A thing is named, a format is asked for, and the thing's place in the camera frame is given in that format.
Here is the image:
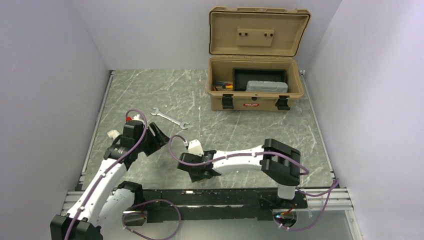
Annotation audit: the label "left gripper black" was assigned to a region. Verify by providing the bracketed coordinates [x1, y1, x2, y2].
[135, 122, 172, 157]

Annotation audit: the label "white PVC elbow fitting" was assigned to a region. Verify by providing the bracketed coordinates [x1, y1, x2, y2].
[107, 129, 121, 140]

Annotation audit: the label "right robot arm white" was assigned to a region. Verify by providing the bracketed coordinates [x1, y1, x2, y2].
[175, 138, 309, 208]

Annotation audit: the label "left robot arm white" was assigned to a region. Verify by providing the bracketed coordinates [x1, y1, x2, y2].
[50, 118, 170, 240]

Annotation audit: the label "silver combination wrench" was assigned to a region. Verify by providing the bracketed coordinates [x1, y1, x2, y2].
[150, 107, 189, 130]

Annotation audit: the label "grey plastic case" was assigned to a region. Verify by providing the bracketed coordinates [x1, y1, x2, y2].
[245, 80, 289, 93]

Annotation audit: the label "black tray in toolbox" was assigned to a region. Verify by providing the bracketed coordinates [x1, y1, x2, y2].
[232, 68, 288, 92]

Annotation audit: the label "tan plastic toolbox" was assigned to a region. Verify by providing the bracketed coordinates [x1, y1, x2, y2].
[207, 6, 311, 112]

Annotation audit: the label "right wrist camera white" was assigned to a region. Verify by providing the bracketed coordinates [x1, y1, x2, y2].
[187, 139, 204, 156]

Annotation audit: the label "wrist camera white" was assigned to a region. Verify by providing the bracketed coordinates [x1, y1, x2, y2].
[125, 114, 145, 124]
[187, 139, 204, 156]

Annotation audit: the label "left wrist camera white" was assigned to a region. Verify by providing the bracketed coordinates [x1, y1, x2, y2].
[125, 114, 145, 124]

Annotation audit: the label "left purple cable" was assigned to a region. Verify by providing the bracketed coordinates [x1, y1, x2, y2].
[63, 109, 182, 240]

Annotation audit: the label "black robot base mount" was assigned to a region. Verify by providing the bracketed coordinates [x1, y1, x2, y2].
[127, 187, 308, 223]

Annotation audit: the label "yellow-handled tools in toolbox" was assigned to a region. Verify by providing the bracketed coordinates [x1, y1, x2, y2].
[212, 81, 233, 91]

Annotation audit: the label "aluminium frame rail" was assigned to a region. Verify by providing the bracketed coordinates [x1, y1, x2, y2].
[61, 187, 354, 213]

